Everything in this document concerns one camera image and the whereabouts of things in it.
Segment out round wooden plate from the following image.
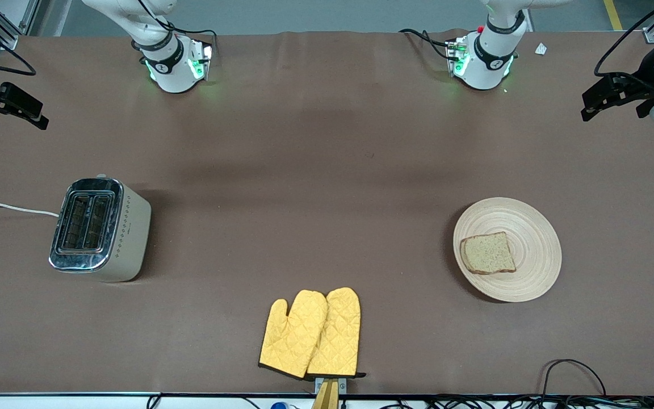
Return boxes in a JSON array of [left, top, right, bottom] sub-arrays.
[[453, 197, 563, 303]]

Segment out black base cable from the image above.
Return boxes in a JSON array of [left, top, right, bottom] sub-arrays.
[[139, 0, 218, 57], [399, 28, 454, 61]]

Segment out black left base cable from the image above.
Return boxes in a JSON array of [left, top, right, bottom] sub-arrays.
[[399, 28, 454, 61]]

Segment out black right base cable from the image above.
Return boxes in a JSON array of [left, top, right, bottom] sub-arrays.
[[139, 0, 218, 57]]

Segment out wooden stick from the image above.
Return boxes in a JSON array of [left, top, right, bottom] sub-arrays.
[[311, 379, 340, 409]]

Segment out small metal bracket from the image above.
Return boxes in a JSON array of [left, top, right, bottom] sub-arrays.
[[315, 377, 347, 395]]

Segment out black looped table cable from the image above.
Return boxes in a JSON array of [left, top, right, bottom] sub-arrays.
[[542, 358, 607, 398]]

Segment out yellow quilted oven mitt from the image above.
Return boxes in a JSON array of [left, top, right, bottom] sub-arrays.
[[258, 290, 328, 379], [307, 287, 366, 379]]

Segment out brown bread slice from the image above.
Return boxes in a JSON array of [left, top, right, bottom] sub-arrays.
[[460, 231, 517, 276]]

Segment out cream and chrome toaster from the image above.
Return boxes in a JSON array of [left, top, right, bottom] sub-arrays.
[[49, 177, 152, 283]]

